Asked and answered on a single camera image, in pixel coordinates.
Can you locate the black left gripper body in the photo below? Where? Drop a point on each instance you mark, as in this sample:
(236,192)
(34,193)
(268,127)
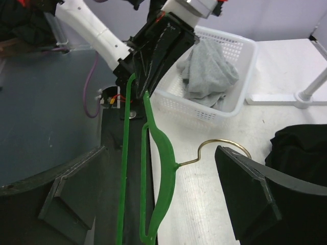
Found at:
(126,68)

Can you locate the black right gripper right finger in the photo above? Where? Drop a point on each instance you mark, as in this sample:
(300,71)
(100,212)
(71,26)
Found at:
(266,206)

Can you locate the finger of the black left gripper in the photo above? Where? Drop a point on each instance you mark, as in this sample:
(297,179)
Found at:
(144,45)
(171,45)

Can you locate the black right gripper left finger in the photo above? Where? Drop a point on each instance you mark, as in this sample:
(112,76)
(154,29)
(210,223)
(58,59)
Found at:
(57,206)

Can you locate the grey tank top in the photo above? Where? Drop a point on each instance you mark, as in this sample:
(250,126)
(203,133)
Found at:
(206,74)

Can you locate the black tank top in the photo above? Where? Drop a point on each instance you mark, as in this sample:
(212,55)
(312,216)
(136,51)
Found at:
(300,151)

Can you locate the green hanger with gold hook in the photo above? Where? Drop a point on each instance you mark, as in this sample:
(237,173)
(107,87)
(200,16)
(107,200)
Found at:
(149,224)

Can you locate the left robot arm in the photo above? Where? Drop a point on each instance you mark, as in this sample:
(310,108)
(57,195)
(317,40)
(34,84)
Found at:
(79,17)

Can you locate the white plastic basket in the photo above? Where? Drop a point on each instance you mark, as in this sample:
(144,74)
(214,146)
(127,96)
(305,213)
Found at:
(241,52)

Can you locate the white clothes rack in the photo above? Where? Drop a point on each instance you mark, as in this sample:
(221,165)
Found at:
(301,100)

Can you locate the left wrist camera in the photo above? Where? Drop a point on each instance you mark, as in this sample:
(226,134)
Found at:
(191,11)

